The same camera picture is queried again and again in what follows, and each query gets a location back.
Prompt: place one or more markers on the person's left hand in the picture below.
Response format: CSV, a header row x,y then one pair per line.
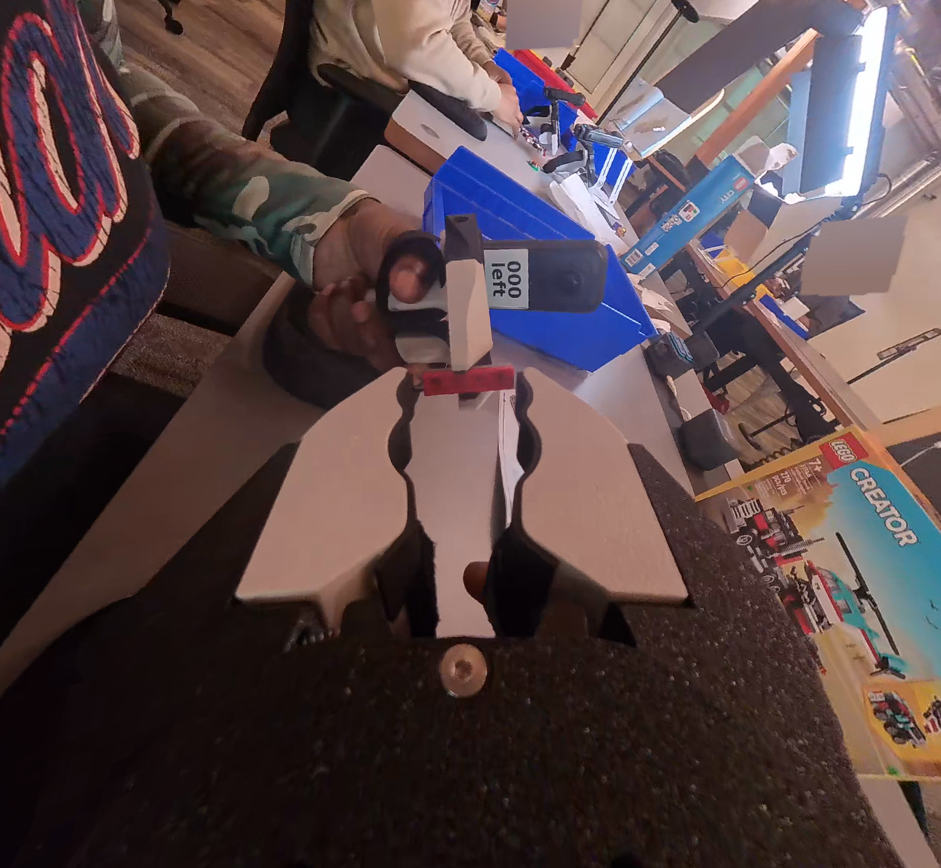
x,y
345,258

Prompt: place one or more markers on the black quilted pad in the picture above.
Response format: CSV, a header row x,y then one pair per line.
x,y
294,354

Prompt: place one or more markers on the blue lego box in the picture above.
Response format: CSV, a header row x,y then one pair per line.
x,y
698,214

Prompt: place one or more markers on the spare gripper on stand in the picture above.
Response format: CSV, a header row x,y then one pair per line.
x,y
599,140
562,111

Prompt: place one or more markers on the red lego brick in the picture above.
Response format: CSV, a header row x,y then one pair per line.
x,y
470,381

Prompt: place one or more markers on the person's black lettered sweater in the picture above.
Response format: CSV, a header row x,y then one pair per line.
x,y
66,185

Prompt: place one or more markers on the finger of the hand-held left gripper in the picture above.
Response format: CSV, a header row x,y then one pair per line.
x,y
469,317

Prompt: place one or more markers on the yellow lego box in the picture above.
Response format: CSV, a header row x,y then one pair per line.
x,y
831,574

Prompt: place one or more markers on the blue plastic bin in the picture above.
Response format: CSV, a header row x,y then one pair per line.
x,y
529,339

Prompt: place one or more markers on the dark grey cube device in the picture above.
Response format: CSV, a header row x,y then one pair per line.
x,y
709,442

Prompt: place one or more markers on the black office chair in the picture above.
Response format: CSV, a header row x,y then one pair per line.
x,y
294,74

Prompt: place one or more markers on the blue bin with red bin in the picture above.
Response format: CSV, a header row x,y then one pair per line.
x,y
526,78

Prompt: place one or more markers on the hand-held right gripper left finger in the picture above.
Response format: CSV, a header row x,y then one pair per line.
x,y
331,500

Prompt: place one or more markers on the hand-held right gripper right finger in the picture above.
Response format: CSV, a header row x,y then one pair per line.
x,y
588,508

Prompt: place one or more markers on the person's left forearm camouflage sleeve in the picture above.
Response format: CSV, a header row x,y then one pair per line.
x,y
242,185

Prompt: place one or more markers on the bright light panel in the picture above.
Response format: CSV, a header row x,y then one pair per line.
x,y
860,96

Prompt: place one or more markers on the black battery charger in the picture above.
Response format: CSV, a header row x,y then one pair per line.
x,y
673,354

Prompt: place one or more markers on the black light stand pole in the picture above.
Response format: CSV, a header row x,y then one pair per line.
x,y
647,38

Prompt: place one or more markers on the open lego instruction booklet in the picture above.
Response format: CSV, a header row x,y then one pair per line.
x,y
509,449

